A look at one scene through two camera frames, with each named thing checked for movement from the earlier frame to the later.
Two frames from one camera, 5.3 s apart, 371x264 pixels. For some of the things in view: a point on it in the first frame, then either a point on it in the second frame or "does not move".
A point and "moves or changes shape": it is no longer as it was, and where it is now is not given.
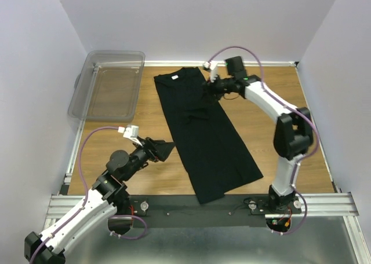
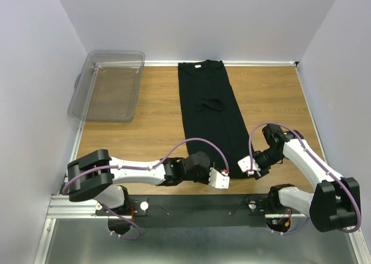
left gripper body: [149, 153] → [202, 178]
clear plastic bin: [109, 87] does not move
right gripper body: [219, 87] → [264, 161]
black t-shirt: [215, 158] moves or changes shape
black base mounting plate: [187, 211] does not move
